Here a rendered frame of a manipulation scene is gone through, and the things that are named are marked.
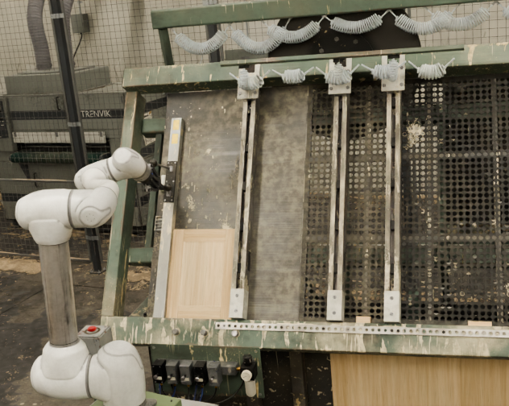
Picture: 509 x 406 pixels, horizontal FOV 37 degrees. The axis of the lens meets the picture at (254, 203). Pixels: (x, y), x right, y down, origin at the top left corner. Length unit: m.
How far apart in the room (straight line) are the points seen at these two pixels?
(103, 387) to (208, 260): 0.90
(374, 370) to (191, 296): 0.87
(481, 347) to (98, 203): 1.58
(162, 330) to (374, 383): 0.97
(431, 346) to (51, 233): 1.54
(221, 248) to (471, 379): 1.22
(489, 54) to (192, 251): 1.55
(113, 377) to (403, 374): 1.35
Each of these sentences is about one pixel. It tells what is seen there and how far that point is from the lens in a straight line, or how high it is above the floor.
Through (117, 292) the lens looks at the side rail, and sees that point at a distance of 3.53.
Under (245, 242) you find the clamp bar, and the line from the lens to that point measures 3.31.
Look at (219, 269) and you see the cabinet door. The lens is 3.38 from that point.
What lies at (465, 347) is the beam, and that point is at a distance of 3.13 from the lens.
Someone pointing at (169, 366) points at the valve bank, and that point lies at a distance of 3.30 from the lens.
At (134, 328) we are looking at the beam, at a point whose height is 0.86.
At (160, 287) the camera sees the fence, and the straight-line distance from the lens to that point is 3.43.
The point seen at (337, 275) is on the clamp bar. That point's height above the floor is 1.08.
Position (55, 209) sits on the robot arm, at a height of 1.62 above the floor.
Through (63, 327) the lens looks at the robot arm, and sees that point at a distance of 2.74.
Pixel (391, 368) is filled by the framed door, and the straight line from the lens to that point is 3.46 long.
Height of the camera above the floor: 2.25
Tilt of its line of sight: 16 degrees down
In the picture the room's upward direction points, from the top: 5 degrees counter-clockwise
